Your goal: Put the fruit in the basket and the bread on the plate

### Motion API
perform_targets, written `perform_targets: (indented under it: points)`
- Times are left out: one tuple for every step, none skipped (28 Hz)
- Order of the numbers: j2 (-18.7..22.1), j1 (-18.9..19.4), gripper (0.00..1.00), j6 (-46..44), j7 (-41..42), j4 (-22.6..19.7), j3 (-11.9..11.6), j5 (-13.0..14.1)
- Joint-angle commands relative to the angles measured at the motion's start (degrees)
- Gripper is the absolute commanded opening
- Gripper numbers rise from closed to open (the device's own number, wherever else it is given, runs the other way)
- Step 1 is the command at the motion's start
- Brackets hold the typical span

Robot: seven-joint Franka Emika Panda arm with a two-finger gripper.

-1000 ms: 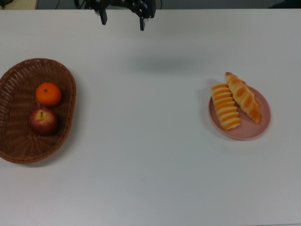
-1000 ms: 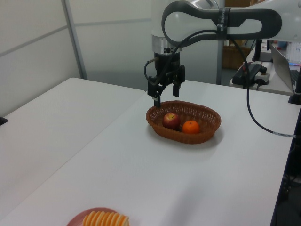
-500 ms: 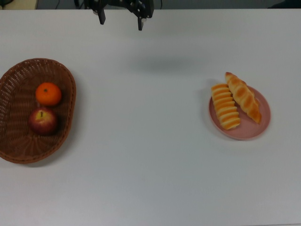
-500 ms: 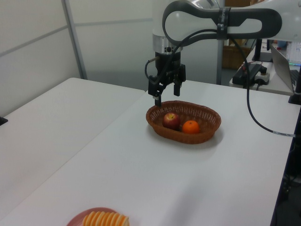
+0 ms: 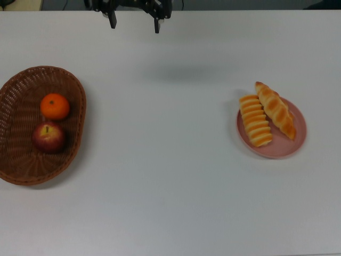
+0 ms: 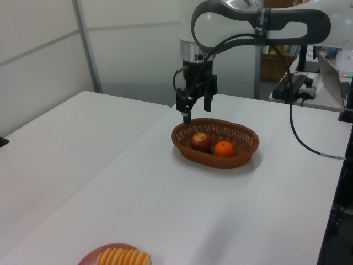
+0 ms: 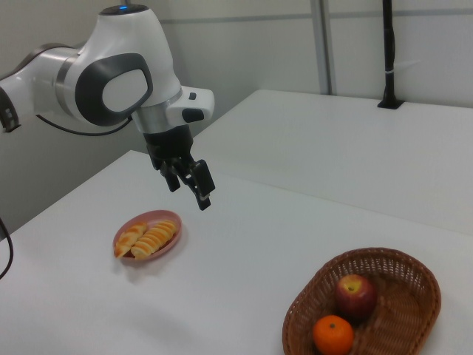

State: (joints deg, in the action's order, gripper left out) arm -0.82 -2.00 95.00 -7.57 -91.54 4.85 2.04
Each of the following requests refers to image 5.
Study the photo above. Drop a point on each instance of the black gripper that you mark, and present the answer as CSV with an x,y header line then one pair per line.
x,y
130,2

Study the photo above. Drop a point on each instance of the toy orange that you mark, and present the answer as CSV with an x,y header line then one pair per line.
x,y
55,106

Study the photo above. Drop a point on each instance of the red toy apple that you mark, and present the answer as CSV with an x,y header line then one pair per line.
x,y
48,138

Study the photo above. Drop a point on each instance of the striped toy bread roll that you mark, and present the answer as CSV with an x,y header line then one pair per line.
x,y
255,124

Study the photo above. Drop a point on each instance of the braided toy bread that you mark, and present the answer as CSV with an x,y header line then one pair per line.
x,y
275,110

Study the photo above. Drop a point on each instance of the brown woven basket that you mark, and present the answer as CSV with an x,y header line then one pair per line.
x,y
16,160

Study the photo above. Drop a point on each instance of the pink plate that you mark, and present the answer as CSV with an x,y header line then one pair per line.
x,y
282,148

